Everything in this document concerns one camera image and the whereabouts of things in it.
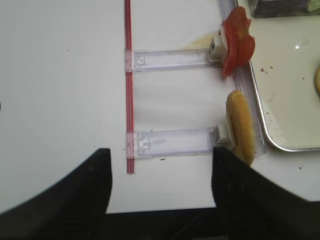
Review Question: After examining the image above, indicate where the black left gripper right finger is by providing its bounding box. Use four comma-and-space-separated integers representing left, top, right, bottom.
211, 147, 320, 240

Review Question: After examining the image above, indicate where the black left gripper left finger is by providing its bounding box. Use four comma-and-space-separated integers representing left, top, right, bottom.
0, 148, 112, 240

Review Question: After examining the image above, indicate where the back tomato slice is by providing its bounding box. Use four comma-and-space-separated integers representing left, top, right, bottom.
222, 6, 249, 78

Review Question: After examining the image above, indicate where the tomato slice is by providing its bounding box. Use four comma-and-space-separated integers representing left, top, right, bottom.
222, 6, 249, 78
236, 16, 256, 66

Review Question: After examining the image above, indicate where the white pusher behind tomato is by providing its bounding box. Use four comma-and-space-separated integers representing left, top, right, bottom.
207, 24, 229, 64

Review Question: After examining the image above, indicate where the front tomato slice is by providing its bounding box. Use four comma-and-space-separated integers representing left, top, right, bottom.
236, 16, 256, 66

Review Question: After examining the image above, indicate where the white pusher behind bun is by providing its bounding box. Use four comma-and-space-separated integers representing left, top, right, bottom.
211, 114, 236, 150

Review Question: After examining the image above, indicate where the pale bun bottom left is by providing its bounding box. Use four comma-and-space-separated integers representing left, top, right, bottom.
226, 90, 256, 166

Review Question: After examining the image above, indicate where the lower clear cross divider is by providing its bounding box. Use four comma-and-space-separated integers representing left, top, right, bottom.
126, 126, 217, 160

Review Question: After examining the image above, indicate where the clear cross divider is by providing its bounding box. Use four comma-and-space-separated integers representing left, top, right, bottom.
124, 48, 221, 73
126, 126, 217, 160

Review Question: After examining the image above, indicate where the bottom bun on tray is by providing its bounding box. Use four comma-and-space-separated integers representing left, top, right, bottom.
314, 66, 320, 96

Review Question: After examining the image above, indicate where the white metal tray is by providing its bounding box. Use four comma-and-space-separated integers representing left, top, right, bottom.
237, 0, 320, 152

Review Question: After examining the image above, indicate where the left clear cross divider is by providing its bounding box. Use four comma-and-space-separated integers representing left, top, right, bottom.
124, 48, 221, 73

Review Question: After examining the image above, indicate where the clear plastic salad container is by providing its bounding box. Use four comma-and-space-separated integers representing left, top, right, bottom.
247, 0, 320, 18

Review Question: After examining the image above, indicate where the left red rail strip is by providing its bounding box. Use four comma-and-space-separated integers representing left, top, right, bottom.
124, 0, 135, 174

